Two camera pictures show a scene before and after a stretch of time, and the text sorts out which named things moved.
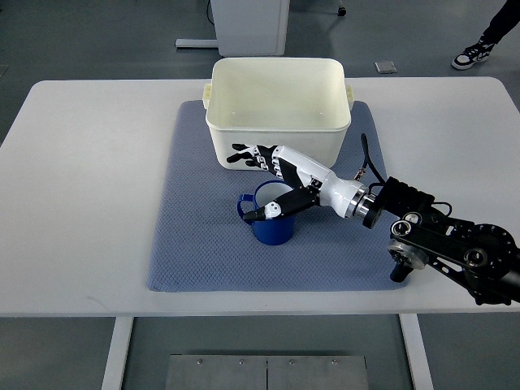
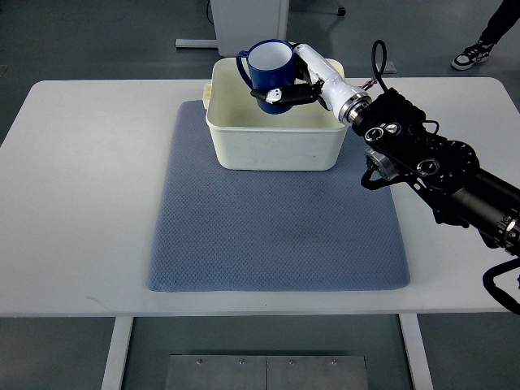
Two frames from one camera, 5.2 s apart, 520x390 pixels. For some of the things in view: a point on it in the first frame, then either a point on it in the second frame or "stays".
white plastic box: x=303 y=104 stays
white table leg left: x=116 y=360 stays
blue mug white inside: x=272 y=231 → x=271 y=63
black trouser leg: x=499 y=26 stays
